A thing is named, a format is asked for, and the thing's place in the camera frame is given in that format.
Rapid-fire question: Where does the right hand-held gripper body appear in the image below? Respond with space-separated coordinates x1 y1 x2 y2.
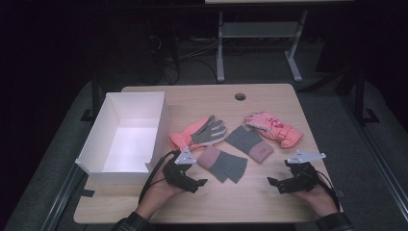
280 149 327 193

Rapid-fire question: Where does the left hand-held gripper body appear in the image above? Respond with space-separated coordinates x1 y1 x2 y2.
162 146 200 193

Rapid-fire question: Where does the grey knit glove plain cuff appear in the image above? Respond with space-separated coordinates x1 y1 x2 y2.
196 145 248 185

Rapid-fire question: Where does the pink glove grey palm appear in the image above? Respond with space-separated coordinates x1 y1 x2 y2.
169 115 228 152

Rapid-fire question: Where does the grey knit glove marked cuff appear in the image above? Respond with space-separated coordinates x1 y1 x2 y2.
225 125 274 165

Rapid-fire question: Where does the white box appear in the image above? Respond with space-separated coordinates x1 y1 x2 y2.
75 91 171 186

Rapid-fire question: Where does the person's right hand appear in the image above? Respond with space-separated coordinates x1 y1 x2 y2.
290 182 340 219

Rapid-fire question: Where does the person's left hand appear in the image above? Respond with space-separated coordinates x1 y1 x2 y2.
135 172 188 223

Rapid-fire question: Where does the pink glove printed back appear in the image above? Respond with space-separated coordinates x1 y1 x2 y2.
243 111 304 149

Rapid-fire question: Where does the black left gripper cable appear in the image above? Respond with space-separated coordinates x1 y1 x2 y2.
138 149 177 205

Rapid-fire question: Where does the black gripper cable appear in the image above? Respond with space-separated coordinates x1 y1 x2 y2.
316 170 342 212
138 149 177 205

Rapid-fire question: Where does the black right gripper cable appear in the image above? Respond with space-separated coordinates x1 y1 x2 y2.
316 170 342 212

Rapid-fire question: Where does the bundle of floor cables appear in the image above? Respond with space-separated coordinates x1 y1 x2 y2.
147 35 219 86

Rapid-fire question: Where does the grey metal desk frame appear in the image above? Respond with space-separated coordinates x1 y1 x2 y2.
216 9 309 84

